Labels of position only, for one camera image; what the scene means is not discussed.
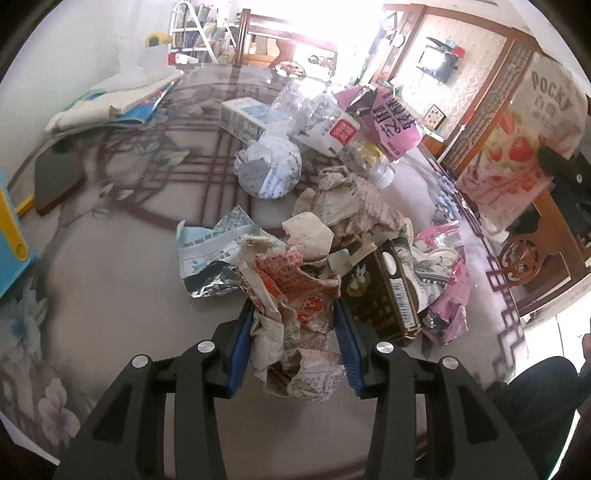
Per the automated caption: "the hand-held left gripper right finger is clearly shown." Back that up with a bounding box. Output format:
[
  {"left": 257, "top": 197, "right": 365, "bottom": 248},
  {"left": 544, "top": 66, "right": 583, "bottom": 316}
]
[{"left": 333, "top": 299, "right": 539, "bottom": 480}]

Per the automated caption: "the crushed clear plastic bottle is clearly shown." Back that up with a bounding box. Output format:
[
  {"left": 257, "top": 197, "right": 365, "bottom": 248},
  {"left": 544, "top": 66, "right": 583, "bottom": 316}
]
[{"left": 270, "top": 83, "right": 338, "bottom": 139}]

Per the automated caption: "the crumpled beige paper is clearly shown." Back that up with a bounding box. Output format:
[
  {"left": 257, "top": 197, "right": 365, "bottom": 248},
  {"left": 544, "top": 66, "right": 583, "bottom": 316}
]
[{"left": 281, "top": 212, "right": 335, "bottom": 264}]

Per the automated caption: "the red printed paper wrapper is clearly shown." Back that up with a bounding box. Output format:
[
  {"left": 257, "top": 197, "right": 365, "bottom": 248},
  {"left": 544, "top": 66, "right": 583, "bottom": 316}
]
[{"left": 238, "top": 247, "right": 347, "bottom": 404}]

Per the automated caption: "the pink strawberry snack box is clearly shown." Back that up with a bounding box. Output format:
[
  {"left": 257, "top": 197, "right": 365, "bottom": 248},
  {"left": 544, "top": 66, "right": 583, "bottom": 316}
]
[{"left": 455, "top": 53, "right": 587, "bottom": 232}]

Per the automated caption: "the crumpled brown printed paper bag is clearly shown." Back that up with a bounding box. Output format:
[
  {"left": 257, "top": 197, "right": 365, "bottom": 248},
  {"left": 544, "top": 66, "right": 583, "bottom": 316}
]
[{"left": 293, "top": 166, "right": 414, "bottom": 259}]

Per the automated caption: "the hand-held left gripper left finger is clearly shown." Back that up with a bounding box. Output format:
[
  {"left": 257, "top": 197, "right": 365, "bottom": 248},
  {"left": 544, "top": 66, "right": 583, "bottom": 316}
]
[{"left": 53, "top": 302, "right": 257, "bottom": 480}]

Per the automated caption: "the pile of papers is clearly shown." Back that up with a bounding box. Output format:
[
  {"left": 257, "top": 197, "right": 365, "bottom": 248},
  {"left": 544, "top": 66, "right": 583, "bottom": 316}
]
[{"left": 46, "top": 69, "right": 183, "bottom": 134}]

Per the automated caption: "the carved wooden chair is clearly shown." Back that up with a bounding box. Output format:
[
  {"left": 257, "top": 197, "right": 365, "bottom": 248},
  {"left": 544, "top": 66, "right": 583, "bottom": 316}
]
[{"left": 499, "top": 185, "right": 591, "bottom": 319}]

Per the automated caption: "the floral tablecloth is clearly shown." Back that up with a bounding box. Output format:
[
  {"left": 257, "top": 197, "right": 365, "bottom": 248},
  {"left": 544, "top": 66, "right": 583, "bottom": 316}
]
[{"left": 0, "top": 65, "right": 527, "bottom": 462}]

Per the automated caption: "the white carton with red label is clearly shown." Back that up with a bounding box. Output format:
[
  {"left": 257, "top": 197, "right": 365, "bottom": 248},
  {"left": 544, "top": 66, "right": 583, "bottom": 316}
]
[{"left": 295, "top": 95, "right": 363, "bottom": 158}]

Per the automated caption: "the pink foil wrapper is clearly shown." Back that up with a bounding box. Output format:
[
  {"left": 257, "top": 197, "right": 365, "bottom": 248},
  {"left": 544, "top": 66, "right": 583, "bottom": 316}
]
[{"left": 413, "top": 220, "right": 474, "bottom": 344}]

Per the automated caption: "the pink drink carton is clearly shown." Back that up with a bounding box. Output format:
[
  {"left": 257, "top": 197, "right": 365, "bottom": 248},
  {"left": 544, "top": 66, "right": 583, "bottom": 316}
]
[{"left": 332, "top": 85, "right": 423, "bottom": 162}]

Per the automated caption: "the white step ladder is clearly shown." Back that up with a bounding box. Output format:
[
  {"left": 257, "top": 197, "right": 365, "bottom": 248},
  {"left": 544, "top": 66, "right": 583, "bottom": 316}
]
[{"left": 168, "top": 0, "right": 241, "bottom": 63}]

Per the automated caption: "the clear bottle with white cap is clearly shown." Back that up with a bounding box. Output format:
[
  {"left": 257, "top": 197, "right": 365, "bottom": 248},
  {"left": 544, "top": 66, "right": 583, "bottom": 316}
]
[{"left": 342, "top": 141, "right": 398, "bottom": 190}]

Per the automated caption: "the wooden sideboard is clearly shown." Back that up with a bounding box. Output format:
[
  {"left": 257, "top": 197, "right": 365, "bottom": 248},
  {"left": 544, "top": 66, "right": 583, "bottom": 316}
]
[{"left": 238, "top": 9, "right": 340, "bottom": 70}]

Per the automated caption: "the white blue milk carton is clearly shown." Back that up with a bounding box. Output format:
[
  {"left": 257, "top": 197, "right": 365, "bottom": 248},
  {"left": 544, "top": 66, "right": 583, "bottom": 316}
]
[{"left": 220, "top": 98, "right": 278, "bottom": 144}]

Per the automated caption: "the dark brown board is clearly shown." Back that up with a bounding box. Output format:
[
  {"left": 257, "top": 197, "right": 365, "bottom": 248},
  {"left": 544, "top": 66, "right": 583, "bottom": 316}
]
[{"left": 34, "top": 143, "right": 90, "bottom": 215}]

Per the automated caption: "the white blue paper ball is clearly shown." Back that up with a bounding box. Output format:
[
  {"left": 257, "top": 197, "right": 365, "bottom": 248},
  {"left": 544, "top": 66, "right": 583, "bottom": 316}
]
[{"left": 234, "top": 131, "right": 303, "bottom": 199}]

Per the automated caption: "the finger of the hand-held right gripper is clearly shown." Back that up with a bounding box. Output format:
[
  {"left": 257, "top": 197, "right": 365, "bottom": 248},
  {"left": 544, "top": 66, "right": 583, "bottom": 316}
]
[{"left": 538, "top": 147, "right": 573, "bottom": 180}]

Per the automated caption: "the blue yellow plastic toy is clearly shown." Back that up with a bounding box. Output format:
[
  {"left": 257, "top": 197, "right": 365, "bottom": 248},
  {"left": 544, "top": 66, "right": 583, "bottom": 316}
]
[{"left": 0, "top": 173, "right": 38, "bottom": 298}]

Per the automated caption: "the small picture frame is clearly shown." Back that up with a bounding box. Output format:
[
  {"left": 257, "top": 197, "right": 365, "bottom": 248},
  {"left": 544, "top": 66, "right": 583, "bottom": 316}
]
[{"left": 425, "top": 104, "right": 448, "bottom": 130}]

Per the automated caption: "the blue white foil wrapper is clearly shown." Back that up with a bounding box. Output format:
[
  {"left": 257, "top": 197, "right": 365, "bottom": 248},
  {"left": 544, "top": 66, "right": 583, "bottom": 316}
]
[{"left": 178, "top": 206, "right": 278, "bottom": 301}]

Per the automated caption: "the wooden lattice partition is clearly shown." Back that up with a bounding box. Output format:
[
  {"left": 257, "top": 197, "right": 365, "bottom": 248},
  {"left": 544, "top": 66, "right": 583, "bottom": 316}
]
[{"left": 438, "top": 37, "right": 541, "bottom": 171}]

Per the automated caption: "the person's leg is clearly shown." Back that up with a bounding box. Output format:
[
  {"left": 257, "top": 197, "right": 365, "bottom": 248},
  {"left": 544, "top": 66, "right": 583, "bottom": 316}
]
[{"left": 492, "top": 355, "right": 583, "bottom": 462}]

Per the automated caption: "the black drink carton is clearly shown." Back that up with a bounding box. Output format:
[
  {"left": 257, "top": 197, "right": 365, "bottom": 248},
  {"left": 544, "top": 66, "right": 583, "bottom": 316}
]
[{"left": 341, "top": 237, "right": 423, "bottom": 344}]

